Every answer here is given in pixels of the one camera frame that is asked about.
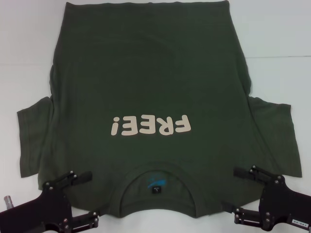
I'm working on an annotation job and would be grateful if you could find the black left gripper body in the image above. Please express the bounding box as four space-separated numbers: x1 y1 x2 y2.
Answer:
0 180 74 233

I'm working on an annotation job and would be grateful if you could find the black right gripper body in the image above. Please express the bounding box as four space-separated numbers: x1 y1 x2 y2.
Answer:
259 175 311 233

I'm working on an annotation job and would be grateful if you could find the dark green FREE! t-shirt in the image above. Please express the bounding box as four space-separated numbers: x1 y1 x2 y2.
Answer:
16 0 303 218

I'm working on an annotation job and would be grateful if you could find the silver left gripper cable connector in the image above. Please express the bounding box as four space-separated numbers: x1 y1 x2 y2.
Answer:
2 194 14 209

